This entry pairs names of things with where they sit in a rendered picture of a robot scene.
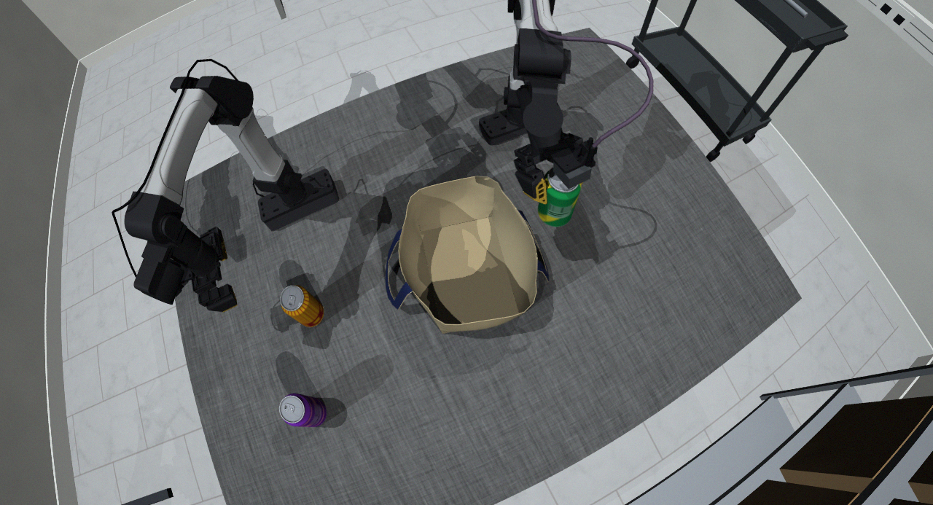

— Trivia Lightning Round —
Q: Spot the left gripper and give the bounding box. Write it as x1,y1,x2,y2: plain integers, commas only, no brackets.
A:
514,128,583,205

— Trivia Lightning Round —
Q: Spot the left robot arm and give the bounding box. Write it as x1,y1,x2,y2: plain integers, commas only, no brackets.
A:
479,0,598,189

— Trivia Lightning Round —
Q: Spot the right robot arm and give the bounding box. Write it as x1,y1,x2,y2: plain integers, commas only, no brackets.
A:
124,76,335,305

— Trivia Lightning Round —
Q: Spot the beige canvas tote bag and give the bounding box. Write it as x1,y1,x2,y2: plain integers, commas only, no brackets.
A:
386,176,549,334

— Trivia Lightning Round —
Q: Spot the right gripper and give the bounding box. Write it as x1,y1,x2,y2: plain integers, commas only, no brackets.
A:
181,227,238,312

